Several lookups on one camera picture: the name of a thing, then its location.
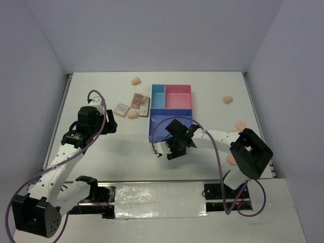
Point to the tan gourd-shaped makeup sponge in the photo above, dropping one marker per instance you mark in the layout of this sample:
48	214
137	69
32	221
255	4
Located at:
228	99

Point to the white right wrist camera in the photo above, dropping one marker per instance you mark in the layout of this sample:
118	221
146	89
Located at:
161	148

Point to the silver tape covered panel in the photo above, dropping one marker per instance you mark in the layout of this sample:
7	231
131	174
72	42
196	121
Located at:
159	200

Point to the pink blush palette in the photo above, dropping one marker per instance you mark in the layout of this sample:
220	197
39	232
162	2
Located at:
135	104

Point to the tan sponge at back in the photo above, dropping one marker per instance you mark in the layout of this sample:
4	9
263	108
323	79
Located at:
136	81

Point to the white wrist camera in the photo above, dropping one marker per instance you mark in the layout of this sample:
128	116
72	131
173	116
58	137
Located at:
98	103
161	148

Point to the aluminium table edge rail left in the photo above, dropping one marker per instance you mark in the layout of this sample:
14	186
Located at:
47	157

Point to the pink round puff near base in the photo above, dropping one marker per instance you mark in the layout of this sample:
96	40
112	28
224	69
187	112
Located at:
231	160

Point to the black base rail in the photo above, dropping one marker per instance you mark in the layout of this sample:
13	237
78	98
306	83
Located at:
102	203

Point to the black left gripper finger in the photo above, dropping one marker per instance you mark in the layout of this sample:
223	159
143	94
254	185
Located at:
113	125
110	116

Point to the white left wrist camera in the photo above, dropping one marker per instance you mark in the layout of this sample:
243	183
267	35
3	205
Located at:
98	103

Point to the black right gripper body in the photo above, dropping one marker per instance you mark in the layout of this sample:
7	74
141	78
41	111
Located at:
176	148

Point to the patterned eyeshadow palette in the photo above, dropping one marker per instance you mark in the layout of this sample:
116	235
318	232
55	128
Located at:
139	99

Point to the three-colour compartment organizer tray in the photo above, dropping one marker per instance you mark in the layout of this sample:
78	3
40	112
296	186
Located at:
167	101

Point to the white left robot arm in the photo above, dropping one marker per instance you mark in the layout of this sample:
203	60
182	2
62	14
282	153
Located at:
41	209

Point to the orange square blush palette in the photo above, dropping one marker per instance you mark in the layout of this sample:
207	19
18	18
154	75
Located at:
121	110

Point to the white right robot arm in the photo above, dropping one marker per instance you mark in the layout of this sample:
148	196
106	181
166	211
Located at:
250	153

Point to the tan sponge beside palettes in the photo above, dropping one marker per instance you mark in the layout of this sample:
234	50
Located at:
133	114

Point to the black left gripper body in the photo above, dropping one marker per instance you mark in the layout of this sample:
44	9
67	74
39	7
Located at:
100	119

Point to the pink round powder puff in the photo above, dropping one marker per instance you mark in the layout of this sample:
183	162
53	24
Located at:
241	125

